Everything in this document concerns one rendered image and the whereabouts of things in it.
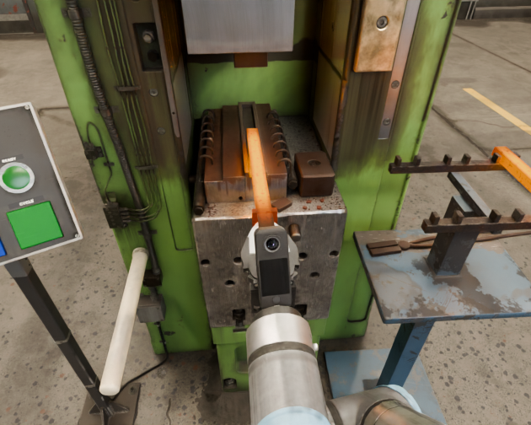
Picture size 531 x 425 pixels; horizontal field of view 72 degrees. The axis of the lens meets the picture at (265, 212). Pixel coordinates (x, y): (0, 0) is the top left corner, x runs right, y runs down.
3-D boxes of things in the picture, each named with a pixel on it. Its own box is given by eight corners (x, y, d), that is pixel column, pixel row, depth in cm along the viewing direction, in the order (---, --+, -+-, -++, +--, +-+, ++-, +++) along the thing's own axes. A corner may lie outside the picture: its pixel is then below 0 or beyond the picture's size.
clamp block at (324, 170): (333, 196, 94) (335, 174, 90) (300, 197, 93) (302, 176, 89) (323, 170, 103) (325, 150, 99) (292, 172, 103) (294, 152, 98)
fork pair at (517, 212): (521, 222, 71) (526, 214, 70) (493, 223, 71) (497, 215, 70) (464, 159, 89) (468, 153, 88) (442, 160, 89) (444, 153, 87)
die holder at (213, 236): (328, 319, 118) (348, 210, 90) (209, 328, 115) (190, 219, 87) (299, 209, 161) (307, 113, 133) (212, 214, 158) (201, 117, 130)
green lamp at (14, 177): (30, 190, 70) (20, 171, 67) (4, 192, 69) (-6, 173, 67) (36, 181, 72) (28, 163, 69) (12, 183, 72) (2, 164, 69)
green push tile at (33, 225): (63, 236, 73) (49, 200, 72) (21, 250, 70) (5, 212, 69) (64, 235, 75) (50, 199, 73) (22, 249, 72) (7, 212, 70)
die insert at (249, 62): (267, 67, 82) (268, 38, 78) (233, 68, 81) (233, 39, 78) (257, 33, 105) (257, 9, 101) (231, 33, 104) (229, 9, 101)
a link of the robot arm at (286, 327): (246, 344, 45) (323, 337, 46) (244, 310, 49) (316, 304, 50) (248, 378, 51) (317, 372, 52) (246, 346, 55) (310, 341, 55)
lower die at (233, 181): (286, 198, 93) (287, 170, 88) (206, 203, 92) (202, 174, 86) (269, 125, 125) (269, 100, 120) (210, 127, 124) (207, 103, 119)
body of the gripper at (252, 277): (247, 284, 64) (251, 348, 55) (245, 250, 58) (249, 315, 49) (291, 282, 65) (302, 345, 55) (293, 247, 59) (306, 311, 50)
